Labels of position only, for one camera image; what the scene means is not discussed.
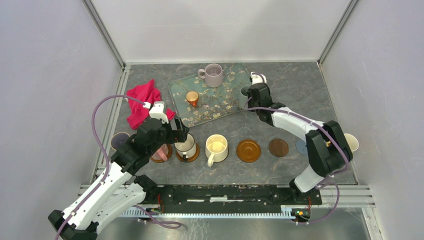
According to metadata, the pink mug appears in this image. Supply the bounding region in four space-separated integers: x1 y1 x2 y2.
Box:
151 144 169 163

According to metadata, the wooden coaster one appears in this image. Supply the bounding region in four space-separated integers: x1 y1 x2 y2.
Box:
175 143 200 163

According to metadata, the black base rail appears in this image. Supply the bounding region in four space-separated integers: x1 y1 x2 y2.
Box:
140 184 323 214

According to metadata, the red cloth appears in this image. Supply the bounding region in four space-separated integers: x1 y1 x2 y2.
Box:
126 79 162 130

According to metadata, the yellow mug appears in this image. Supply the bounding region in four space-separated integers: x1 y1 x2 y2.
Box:
344 133 359 152

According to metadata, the wooden coaster three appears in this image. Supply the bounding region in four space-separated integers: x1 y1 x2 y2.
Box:
150 144 173 163

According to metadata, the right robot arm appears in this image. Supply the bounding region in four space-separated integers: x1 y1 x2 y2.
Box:
247 83 353 204

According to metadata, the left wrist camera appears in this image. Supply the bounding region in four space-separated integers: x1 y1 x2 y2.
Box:
143 101 169 124

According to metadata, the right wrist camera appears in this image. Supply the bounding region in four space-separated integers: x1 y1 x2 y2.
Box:
250 71 267 85

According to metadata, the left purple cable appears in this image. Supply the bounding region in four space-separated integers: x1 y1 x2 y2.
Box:
54 95 152 240

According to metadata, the cream mug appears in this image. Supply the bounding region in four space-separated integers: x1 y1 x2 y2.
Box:
205 134 229 167

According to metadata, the dark walnut coaster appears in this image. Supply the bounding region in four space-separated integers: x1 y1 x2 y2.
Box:
268 138 289 157

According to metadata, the blue round coaster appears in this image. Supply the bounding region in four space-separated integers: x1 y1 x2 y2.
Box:
295 139 308 155

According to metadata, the lilac mug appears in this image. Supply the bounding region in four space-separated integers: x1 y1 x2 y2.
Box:
197 63 224 88

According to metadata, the small orange cup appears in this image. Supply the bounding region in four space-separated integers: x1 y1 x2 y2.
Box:
186 91 199 108

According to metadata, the white black-rimmed mug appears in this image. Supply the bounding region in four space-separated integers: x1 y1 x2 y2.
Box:
174 133 196 158

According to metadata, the wooden coaster five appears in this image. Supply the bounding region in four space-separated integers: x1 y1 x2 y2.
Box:
236 139 262 163

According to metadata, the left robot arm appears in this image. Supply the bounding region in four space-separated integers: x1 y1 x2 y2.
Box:
48 116 189 240

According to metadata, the beige pink-handled mug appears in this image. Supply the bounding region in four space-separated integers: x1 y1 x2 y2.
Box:
110 132 130 151

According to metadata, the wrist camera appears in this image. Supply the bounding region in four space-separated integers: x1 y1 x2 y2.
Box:
143 101 169 124
250 71 267 85

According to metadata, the green mug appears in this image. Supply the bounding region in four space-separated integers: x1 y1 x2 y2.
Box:
240 85 250 98

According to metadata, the floral serving tray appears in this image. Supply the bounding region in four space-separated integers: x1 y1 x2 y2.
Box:
169 62 251 128

